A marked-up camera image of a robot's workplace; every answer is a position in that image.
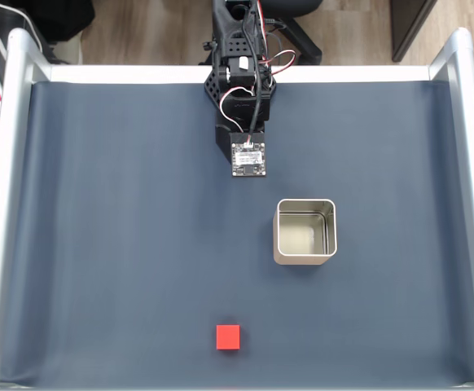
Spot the black office chair base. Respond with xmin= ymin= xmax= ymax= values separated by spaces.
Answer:
xmin=260 ymin=0 xmax=324 ymax=66

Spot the red white black servo wire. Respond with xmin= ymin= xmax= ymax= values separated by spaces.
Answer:
xmin=260 ymin=48 xmax=300 ymax=77
xmin=218 ymin=86 xmax=255 ymax=133

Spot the dark blue mat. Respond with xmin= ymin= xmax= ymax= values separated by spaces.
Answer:
xmin=0 ymin=79 xmax=474 ymax=387

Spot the red cube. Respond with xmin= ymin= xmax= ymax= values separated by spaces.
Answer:
xmin=215 ymin=323 xmax=242 ymax=352

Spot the grey power cable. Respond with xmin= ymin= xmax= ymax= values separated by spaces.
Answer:
xmin=264 ymin=16 xmax=289 ymax=56

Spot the square metal tin container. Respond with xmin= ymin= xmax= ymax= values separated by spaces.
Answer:
xmin=272 ymin=198 xmax=338 ymax=266

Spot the bare camera circuit board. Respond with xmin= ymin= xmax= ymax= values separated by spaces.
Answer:
xmin=230 ymin=132 xmax=269 ymax=178

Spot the dark cabinet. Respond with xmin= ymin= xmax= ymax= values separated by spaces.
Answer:
xmin=390 ymin=0 xmax=441 ymax=63

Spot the black camera cable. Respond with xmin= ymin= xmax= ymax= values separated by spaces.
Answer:
xmin=240 ymin=0 xmax=265 ymax=146

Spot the silver metal cart frame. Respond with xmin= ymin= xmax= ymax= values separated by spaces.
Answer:
xmin=0 ymin=27 xmax=474 ymax=391

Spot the black bag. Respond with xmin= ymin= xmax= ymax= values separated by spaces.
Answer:
xmin=0 ymin=0 xmax=96 ymax=66

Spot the white cable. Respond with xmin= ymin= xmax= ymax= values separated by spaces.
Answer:
xmin=0 ymin=0 xmax=45 ymax=54

